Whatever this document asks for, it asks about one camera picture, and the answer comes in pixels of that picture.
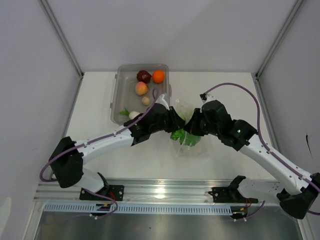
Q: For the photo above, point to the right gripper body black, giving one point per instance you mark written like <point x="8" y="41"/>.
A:
<point x="209" y="129"/>

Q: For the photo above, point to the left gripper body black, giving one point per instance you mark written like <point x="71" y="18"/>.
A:
<point x="163" y="126"/>

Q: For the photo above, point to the green lettuce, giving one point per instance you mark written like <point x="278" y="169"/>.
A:
<point x="184" y="138"/>

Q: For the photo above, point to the clear zip top bag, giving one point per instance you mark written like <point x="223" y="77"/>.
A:
<point x="185" y="110"/>

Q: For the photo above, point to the white radish green leaves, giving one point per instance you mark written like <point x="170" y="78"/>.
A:
<point x="132" y="115"/>

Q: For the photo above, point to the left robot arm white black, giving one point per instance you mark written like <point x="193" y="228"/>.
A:
<point x="70" y="157"/>

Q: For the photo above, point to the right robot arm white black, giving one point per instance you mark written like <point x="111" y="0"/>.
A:
<point x="296" y="190"/>

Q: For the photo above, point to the small beige mushroom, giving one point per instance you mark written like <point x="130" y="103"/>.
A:
<point x="145" y="101"/>

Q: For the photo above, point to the peach fruit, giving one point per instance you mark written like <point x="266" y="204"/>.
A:
<point x="141" y="88"/>

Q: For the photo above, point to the clear grey plastic bin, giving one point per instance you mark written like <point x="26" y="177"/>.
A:
<point x="134" y="85"/>

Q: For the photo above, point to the orange fruit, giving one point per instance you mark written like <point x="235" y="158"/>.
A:
<point x="158" y="76"/>

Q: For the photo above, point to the dark red apple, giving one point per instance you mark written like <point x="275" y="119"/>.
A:
<point x="144" y="76"/>

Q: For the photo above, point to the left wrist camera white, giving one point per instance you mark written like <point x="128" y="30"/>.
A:
<point x="164" y="100"/>

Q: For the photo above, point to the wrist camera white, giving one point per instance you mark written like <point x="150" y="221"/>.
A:
<point x="205" y="98"/>
<point x="164" y="100"/>

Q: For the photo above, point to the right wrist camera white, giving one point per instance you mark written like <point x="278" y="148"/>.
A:
<point x="205" y="98"/>

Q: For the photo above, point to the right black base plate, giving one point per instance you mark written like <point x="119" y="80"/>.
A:
<point x="229" y="195"/>

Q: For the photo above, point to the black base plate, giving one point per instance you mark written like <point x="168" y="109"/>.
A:
<point x="115" y="192"/>
<point x="229" y="195"/>

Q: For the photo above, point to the aluminium rail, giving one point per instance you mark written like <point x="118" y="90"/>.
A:
<point x="143" y="191"/>

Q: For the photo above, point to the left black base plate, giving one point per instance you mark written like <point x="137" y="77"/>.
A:
<point x="115" y="192"/>

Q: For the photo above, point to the slotted cable duct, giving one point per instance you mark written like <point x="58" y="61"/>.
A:
<point x="130" y="208"/>

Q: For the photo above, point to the right aluminium frame post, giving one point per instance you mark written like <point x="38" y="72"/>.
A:
<point x="284" y="29"/>

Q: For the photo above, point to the aluminium frame post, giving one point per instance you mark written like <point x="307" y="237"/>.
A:
<point x="52" y="19"/>
<point x="284" y="29"/>

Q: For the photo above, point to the left aluminium frame post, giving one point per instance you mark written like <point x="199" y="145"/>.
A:
<point x="52" y="19"/>

